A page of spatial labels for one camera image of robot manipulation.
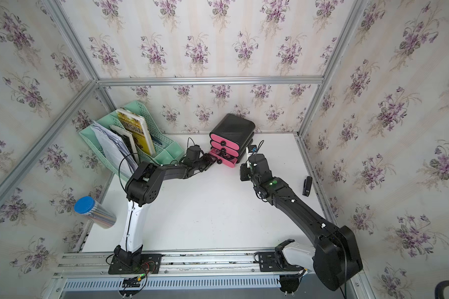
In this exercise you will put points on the green plastic file organizer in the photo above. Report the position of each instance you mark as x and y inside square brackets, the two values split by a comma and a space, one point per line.
[167, 150]

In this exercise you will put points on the black drawer cabinet shell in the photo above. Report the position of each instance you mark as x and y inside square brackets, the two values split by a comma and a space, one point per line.
[236, 129]

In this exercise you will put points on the dark thin book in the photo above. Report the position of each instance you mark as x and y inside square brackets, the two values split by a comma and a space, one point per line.
[127, 138]

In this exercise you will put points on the small black clip device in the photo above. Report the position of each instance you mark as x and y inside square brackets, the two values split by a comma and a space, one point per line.
[307, 186]

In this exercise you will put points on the pink drawer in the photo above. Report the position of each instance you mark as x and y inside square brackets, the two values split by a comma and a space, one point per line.
[224, 158]
[221, 142]
[225, 149]

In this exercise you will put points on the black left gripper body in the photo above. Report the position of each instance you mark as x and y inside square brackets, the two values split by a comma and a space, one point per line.
[204, 163]

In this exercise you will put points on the white paper stack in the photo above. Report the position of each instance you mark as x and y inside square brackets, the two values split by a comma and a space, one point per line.
[115, 150]

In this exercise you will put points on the yellow book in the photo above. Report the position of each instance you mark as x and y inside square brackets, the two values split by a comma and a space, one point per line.
[137, 125]

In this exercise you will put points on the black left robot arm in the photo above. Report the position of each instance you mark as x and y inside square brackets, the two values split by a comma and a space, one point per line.
[142, 189]

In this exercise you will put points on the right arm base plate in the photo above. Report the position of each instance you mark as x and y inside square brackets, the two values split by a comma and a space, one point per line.
[275, 261]

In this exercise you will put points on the pink top drawer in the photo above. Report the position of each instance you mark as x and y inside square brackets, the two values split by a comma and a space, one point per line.
[221, 142]

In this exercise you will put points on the aluminium mounting rail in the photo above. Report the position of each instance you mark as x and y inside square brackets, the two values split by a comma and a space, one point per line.
[176, 263]

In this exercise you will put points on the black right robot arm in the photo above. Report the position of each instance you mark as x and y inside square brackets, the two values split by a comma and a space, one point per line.
[337, 257]

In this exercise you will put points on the blue lidded shiny can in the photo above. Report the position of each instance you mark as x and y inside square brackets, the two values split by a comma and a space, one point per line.
[90, 208]

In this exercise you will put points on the pink bottom drawer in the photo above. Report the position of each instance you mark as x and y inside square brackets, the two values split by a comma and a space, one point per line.
[224, 158]

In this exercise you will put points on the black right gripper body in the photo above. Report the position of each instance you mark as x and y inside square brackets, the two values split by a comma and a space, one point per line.
[246, 174]

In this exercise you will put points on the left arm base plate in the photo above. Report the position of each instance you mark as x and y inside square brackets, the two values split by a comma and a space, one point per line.
[133, 263]

